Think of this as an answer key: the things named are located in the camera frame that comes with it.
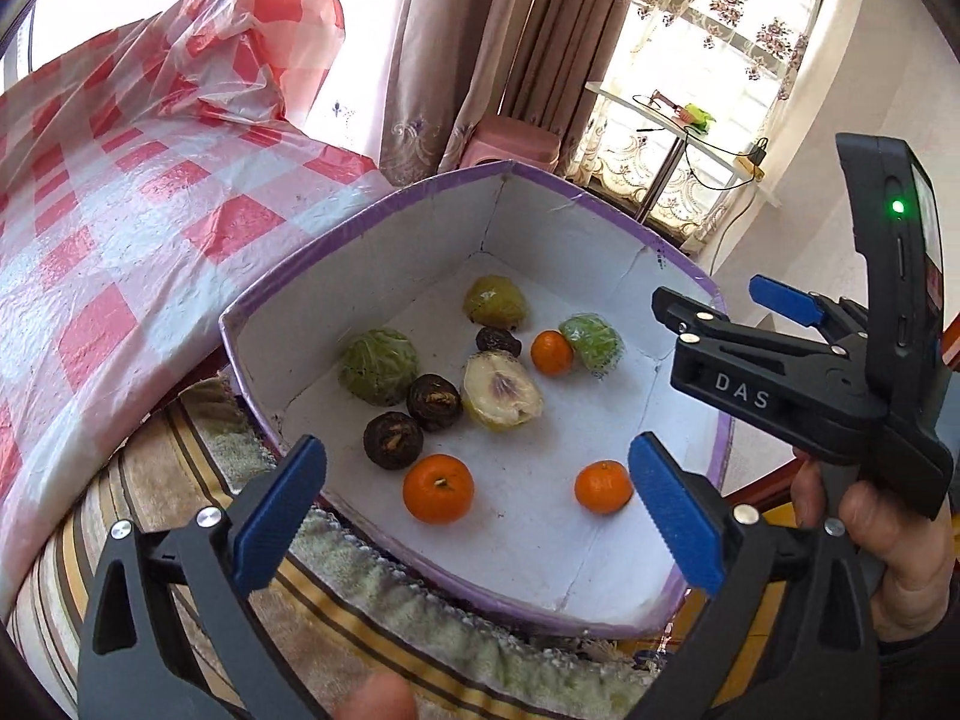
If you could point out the glass side table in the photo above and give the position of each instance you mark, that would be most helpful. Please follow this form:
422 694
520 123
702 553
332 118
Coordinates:
622 109

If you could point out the large dark wrinkled passion fruit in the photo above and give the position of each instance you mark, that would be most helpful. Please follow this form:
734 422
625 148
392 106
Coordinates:
499 341

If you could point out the large orange with stem dimple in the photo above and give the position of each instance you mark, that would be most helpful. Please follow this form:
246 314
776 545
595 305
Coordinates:
439 489

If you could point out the small green fruit wedge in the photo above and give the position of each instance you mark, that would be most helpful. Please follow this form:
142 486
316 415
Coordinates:
592 341

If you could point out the beige embroidered curtain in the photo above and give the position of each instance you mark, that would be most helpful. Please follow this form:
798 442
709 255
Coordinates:
450 52

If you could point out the yellow-green fruit half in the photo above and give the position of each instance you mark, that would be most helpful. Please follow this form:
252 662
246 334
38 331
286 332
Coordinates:
499 394

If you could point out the small orange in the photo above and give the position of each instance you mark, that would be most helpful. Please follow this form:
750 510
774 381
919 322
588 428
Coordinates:
553 354

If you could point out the striped towel blanket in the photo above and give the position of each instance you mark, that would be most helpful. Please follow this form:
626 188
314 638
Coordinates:
360 615

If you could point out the person's left hand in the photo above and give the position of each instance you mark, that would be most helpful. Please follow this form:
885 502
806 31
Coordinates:
382 697

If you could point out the pink plastic stool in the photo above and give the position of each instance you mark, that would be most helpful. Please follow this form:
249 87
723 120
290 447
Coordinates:
510 139

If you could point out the dark green fruit half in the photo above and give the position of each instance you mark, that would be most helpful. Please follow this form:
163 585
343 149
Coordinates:
379 364

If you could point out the dark red small item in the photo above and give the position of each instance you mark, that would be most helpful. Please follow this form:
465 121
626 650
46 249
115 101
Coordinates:
660 100

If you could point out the purple cardboard box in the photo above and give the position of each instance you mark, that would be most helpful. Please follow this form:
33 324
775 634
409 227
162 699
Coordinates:
525 540

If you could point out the small green item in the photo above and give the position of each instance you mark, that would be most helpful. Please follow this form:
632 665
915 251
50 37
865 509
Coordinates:
701 116

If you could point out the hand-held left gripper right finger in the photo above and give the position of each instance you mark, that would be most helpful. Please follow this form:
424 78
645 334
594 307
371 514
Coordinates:
675 510

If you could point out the person's right hand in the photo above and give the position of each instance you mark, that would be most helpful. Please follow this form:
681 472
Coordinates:
907 562

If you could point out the floral sheer curtain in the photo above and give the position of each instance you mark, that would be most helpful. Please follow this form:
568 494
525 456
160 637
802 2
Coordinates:
720 22

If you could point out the brown paisley curtain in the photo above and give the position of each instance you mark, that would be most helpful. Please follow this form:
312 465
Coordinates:
577 30

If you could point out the person's right forearm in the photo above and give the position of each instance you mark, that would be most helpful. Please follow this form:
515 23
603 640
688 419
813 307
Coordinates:
919 679

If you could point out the yellow power strip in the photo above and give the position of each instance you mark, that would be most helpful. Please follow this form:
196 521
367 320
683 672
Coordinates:
750 165

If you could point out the red white checked plastic tablecloth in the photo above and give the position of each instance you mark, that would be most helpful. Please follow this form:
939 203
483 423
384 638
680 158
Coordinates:
112 240

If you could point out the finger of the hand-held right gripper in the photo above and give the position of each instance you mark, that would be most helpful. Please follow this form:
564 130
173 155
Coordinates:
784 298
720 326

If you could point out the medium orange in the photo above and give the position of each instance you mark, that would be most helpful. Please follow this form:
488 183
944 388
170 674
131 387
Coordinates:
604 487

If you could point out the brownish fruit piece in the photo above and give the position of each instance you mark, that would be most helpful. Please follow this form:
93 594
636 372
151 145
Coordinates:
495 302

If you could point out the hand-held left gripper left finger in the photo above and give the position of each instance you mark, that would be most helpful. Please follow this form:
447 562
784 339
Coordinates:
281 510

